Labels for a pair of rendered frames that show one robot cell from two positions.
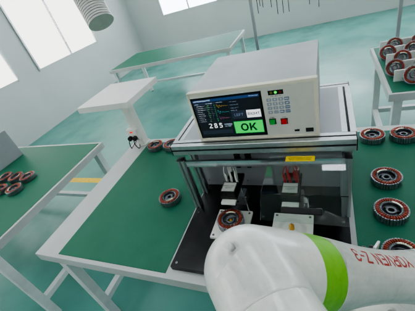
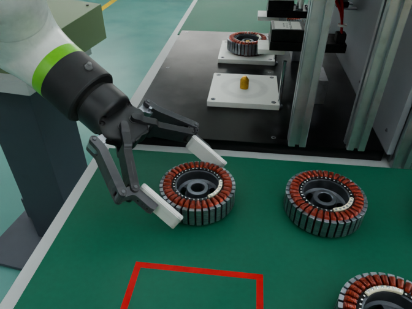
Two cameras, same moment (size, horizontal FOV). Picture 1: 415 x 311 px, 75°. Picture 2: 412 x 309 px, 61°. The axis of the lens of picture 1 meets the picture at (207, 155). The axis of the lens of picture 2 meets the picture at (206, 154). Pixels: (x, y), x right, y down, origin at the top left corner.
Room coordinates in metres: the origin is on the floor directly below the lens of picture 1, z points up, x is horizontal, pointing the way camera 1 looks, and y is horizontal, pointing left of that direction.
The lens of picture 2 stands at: (0.32, -0.85, 1.12)
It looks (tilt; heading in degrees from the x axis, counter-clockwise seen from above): 36 degrees down; 68
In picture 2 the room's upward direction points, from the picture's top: straight up
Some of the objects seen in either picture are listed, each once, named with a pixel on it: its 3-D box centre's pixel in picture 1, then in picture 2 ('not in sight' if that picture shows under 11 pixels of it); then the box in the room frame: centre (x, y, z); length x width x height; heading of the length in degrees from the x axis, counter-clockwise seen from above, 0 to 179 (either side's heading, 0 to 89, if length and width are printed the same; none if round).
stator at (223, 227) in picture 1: (230, 220); (247, 43); (0.79, -0.01, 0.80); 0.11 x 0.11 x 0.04
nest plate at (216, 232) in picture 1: (231, 224); (246, 52); (0.79, -0.01, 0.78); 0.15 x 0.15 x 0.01; 61
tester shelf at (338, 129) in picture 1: (261, 118); not in sight; (1.01, -0.27, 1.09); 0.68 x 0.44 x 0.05; 61
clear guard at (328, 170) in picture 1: (304, 178); not in sight; (0.64, -0.27, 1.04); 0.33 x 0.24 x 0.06; 151
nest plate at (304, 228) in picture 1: (292, 229); (243, 89); (0.67, -0.22, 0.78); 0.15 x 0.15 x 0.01; 61
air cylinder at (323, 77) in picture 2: not in sight; (311, 84); (0.79, -0.29, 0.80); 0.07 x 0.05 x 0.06; 61
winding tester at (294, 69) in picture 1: (260, 89); not in sight; (1.00, -0.28, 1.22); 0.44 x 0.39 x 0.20; 61
